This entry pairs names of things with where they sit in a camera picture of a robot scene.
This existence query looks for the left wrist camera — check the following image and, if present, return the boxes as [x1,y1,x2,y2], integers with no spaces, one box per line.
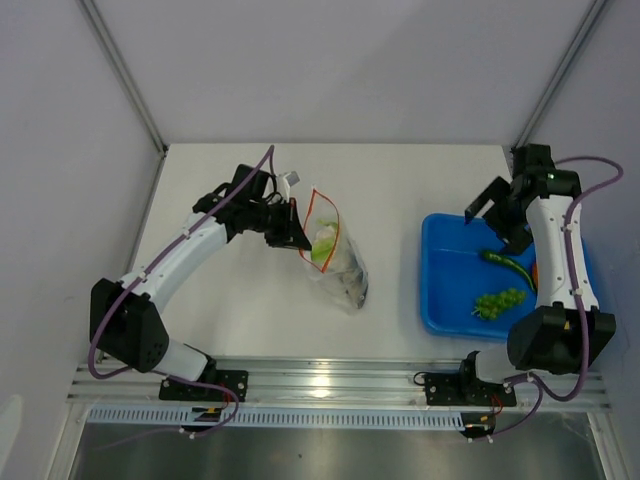
[277,171,300,198]

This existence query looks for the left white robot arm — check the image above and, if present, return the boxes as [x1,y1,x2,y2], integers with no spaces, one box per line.
[89,164,311,400]

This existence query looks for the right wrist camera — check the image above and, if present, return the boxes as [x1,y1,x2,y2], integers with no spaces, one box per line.
[510,143,555,178]

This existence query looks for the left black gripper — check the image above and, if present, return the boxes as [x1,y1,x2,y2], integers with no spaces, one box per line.
[248,197,311,252]

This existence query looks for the blue plastic tray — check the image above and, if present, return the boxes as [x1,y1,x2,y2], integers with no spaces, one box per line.
[419,213,536,343]

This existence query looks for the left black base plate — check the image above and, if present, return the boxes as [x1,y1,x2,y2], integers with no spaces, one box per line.
[158,370,249,402]

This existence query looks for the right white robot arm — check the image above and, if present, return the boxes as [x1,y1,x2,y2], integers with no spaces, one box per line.
[456,167,616,404]

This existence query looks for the green toy chili pepper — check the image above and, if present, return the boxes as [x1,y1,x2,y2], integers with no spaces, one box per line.
[479,250,537,292]

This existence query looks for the right aluminium frame post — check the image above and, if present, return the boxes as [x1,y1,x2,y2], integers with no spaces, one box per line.
[509,0,614,150]

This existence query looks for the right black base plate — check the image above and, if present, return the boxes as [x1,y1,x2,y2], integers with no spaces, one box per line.
[413,371,517,407]

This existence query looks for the white toy cauliflower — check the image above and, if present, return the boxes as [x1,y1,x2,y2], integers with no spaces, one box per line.
[311,220,338,263]

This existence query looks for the aluminium frame post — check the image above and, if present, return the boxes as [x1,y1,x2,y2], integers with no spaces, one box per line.
[76,0,168,155]
[509,0,614,150]

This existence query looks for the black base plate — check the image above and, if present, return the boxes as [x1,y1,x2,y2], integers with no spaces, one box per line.
[413,371,517,407]
[158,370,249,402]

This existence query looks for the green toy grapes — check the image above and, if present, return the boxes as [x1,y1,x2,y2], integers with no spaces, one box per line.
[471,288,527,321]

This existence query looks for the left aluminium frame post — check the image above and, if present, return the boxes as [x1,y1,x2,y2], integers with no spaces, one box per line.
[76,0,168,155]

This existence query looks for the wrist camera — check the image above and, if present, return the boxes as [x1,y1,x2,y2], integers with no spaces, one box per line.
[510,143,555,178]
[277,171,300,198]

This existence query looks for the clear zip bag orange zipper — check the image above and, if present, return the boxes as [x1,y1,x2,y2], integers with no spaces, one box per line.
[299,186,368,314]

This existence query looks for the aluminium mounting rail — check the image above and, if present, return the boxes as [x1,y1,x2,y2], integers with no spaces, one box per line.
[65,355,614,411]

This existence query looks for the grey toy fish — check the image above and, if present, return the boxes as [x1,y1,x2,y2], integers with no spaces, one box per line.
[333,266,369,310]

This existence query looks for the white slotted cable duct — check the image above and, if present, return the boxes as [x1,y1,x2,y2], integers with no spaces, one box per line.
[87,405,464,431]

